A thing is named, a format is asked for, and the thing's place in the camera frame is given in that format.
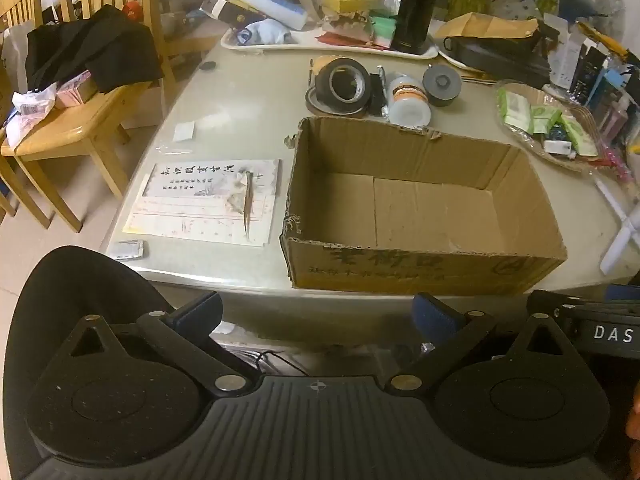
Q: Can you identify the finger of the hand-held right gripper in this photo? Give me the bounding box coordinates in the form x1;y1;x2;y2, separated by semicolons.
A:
606;283;640;305
527;288;569;322

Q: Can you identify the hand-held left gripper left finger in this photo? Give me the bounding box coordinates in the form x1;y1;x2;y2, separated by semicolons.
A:
65;291;261;396

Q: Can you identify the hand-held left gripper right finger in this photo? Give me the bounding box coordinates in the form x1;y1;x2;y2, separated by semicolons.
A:
385;292;581;396

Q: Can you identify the brown cardboard box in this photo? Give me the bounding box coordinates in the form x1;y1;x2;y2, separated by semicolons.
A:
280;116;569;297

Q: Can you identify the white jar with orange label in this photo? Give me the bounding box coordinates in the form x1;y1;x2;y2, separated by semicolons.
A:
387;74;432;126

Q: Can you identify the silver pen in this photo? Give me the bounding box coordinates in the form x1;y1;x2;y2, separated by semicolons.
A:
376;65;393;121

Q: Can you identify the dark grey round container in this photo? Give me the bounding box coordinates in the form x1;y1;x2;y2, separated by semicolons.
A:
422;64;462;108

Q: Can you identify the black tape roll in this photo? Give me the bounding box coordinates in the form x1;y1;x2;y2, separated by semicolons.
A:
315;57;374;113

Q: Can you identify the white plastic stand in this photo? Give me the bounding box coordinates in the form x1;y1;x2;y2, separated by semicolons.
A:
594;179;640;276

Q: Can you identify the lined practice paper sheet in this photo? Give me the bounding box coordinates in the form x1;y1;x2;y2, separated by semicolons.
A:
123;192;277;249

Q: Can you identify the small silver packet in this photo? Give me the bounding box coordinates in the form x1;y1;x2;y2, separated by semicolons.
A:
110;239;146;260

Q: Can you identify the thin brown stick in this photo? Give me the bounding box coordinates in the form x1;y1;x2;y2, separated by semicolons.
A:
243;170;256;237

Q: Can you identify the pink patterned pen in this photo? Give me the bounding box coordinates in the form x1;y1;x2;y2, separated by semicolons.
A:
599;142;634;184

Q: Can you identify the calligraphy paper sheet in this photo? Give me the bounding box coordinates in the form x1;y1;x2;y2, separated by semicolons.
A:
141;158;281;200

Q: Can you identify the black and white small carton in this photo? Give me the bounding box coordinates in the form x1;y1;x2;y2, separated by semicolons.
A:
543;125;574;159

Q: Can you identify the white green wet wipes pack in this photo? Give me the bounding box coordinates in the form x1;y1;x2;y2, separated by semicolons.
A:
497;87;534;134
559;112;599;156
530;107;564;135

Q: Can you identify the wooden chair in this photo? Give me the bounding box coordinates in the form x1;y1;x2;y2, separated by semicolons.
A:
0;0;179;235
0;0;47;222

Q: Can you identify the row of upright cartons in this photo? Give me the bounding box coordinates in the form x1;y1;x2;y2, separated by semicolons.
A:
549;12;640;132

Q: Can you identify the black flat case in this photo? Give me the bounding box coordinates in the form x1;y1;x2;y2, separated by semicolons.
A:
442;34;554;86

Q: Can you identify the pink box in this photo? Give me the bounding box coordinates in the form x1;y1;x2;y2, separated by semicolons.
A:
54;70;99;109

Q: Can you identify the yellow utility knife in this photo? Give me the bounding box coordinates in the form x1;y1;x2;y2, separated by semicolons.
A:
574;19;630;59

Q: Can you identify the white round plate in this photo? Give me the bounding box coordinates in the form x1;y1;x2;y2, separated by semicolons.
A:
437;44;467;69

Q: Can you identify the white plastic bag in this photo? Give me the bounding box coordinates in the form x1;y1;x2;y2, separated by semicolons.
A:
4;82;59;149

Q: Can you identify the low wooden side table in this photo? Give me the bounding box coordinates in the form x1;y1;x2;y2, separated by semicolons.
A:
159;0;232;57

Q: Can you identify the brown paper envelope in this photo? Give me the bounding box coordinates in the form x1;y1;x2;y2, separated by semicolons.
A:
433;11;540;41

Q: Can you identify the black cloth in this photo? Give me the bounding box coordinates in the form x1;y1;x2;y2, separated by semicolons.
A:
25;4;165;94

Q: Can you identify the blue and white sock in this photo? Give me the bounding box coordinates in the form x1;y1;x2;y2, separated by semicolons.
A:
234;18;296;46

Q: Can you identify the white plastic tray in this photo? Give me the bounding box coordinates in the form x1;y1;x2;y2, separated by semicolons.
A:
220;24;440;59

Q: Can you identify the metal bowl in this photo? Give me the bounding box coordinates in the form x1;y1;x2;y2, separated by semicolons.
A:
159;9;189;36

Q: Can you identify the red packet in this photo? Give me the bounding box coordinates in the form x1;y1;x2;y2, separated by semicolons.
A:
315;32;377;47

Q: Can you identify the green box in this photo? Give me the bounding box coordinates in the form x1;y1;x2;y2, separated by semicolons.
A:
372;15;399;47

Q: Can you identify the dark box with gold emblem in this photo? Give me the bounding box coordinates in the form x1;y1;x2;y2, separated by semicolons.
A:
200;0;262;29

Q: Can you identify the black thermos bottle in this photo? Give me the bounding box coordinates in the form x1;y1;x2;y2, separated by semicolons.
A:
391;0;444;55

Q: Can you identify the brown crinkled paper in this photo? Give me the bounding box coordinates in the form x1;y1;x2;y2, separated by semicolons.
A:
320;7;374;36

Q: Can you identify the white lotion bottle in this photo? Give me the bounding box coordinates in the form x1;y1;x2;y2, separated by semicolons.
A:
232;0;307;30

